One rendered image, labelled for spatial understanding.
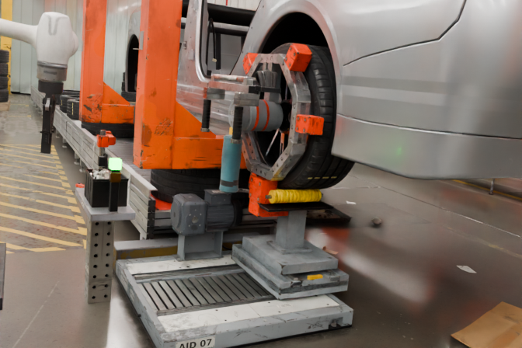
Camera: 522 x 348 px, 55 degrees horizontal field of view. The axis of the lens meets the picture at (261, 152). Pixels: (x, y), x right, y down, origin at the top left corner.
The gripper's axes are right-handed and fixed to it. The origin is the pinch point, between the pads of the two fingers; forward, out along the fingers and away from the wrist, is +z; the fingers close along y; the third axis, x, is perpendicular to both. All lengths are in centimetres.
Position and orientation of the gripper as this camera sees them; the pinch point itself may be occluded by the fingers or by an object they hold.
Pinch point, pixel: (46, 142)
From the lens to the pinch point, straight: 179.1
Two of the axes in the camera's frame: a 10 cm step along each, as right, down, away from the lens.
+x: 9.5, 1.0, 2.9
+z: -1.5, 9.7, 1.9
